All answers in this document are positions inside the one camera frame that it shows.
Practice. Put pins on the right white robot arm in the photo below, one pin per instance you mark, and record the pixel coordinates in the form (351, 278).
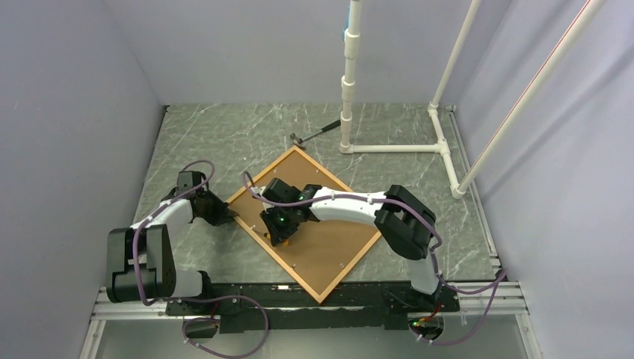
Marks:
(407, 225)

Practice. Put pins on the yellow handled screwdriver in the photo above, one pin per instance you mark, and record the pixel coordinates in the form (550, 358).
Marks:
(283, 243)

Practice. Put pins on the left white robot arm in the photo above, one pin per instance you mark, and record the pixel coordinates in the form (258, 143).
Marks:
(140, 263)

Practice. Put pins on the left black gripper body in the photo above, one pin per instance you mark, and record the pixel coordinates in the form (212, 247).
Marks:
(214, 209)

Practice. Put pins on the white diagonal pole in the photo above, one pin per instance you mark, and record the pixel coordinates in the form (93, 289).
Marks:
(581, 20)

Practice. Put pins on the orange picture frame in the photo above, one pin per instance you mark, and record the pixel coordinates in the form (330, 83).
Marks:
(320, 254)

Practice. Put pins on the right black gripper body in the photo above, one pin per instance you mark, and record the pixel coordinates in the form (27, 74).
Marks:
(283, 225)

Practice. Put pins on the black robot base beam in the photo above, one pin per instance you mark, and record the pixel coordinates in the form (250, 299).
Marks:
(258, 319)

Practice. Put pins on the aluminium rail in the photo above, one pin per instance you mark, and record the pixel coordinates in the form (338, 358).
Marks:
(129, 309)

